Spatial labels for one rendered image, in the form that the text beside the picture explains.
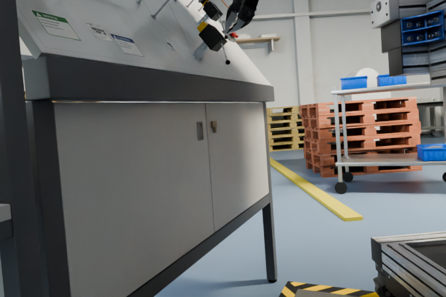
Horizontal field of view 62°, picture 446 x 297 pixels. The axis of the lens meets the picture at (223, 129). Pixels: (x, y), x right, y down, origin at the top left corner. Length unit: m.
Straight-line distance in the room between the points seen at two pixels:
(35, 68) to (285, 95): 7.72
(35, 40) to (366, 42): 8.47
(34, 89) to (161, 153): 0.37
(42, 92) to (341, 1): 8.46
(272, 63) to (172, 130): 7.35
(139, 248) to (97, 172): 0.21
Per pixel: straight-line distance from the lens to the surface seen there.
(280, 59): 8.29
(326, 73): 8.51
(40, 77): 0.64
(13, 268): 0.60
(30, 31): 0.67
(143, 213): 0.86
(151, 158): 0.88
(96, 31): 0.81
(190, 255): 1.05
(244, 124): 1.40
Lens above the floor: 0.76
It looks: 2 degrees down
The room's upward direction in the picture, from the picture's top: 4 degrees counter-clockwise
